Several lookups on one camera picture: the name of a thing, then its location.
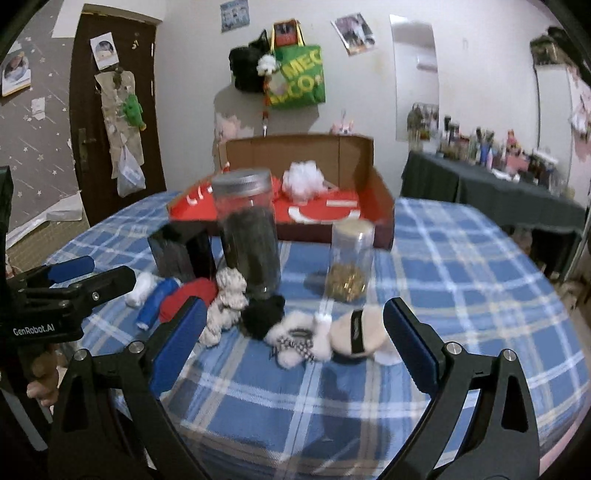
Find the white round cotton pad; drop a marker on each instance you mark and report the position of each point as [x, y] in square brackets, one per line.
[388, 358]

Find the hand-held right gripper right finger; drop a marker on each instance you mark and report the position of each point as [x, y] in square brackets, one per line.
[411, 341]

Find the black fluffy scrunchie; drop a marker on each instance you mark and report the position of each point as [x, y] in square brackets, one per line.
[261, 318]

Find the tilted wall photo poster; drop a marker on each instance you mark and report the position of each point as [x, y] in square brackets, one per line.
[353, 32]

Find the small pink plush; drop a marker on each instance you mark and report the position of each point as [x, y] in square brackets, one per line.
[342, 126]

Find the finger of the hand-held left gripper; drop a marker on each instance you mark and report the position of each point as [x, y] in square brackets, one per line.
[69, 270]
[108, 281]

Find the arched wall mirror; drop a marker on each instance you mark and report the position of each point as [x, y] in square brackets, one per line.
[415, 92]

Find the pale pink plush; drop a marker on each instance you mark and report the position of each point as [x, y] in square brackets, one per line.
[227, 129]

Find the clear plastic bag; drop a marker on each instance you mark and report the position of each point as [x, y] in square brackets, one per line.
[130, 175]

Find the white mesh bath pouf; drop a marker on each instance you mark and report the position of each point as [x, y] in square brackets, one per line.
[302, 180]

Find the person's left hand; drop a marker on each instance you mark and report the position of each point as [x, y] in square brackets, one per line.
[44, 381]

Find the small blue wall poster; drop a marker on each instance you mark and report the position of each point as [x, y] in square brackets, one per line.
[235, 14]

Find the dark brown door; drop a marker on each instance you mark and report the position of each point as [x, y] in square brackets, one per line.
[87, 101]

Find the blue packet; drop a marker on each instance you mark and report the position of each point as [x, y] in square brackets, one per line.
[154, 304]

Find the small clear jar gold contents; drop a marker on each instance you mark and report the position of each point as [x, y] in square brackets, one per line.
[348, 272]

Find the green plush toy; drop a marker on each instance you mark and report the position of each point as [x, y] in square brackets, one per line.
[133, 110]

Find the white soft cloth roll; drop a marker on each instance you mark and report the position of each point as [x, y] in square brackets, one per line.
[143, 286]

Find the dark cloth covered table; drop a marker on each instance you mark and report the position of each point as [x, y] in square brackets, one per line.
[485, 194]

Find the black box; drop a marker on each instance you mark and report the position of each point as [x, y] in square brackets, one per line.
[175, 254]

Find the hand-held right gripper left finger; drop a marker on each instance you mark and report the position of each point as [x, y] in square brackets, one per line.
[182, 339]

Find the photo print on door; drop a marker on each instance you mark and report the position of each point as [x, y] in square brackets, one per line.
[104, 50]

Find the white plush flower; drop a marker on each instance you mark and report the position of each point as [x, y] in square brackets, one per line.
[267, 64]

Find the red knitted washcloth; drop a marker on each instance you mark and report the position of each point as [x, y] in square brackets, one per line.
[194, 290]

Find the large glass jar metal lid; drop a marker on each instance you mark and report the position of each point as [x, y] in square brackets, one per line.
[249, 230]

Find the row of bottles and trinkets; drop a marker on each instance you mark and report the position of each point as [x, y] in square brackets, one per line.
[480, 147]

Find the torn brown paper sheet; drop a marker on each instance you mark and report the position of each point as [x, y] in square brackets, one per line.
[113, 115]

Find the black hanging bag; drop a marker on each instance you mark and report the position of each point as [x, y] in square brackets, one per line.
[244, 69]

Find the cardboard box with red lining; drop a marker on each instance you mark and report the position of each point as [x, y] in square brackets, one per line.
[323, 157]

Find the white fluffy checkered-bow hair clip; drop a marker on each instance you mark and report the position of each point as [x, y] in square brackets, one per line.
[286, 330]

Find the green tote bag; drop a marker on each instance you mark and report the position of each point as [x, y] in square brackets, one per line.
[300, 78]

